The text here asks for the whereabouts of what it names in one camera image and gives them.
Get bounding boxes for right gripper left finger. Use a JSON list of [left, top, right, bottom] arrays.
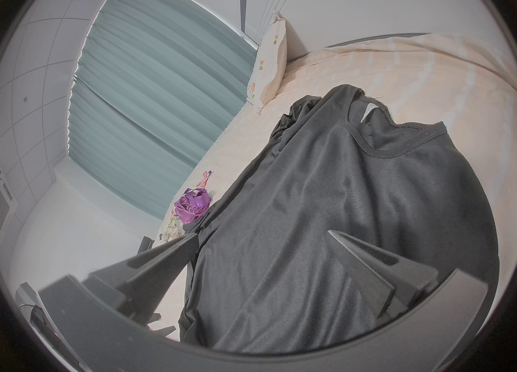
[[83, 234, 199, 323]]

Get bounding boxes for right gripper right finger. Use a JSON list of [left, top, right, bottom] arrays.
[[327, 230, 439, 319]]

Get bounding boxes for black T-shirt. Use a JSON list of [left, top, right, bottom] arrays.
[[178, 84, 501, 353]]

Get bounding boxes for bed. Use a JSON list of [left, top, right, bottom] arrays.
[[155, 0, 517, 353]]

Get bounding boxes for white printed pyjama top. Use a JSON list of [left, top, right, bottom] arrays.
[[158, 215, 189, 244]]

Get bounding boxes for purple satin garment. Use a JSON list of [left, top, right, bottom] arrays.
[[174, 188, 213, 225]]

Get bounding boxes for white ceiling air conditioner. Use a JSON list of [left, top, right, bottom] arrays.
[[0, 168, 17, 231]]

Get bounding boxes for blue-green curtain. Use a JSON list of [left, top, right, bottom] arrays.
[[67, 0, 259, 222]]

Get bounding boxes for white printed pillow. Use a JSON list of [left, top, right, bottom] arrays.
[[246, 17, 288, 113]]

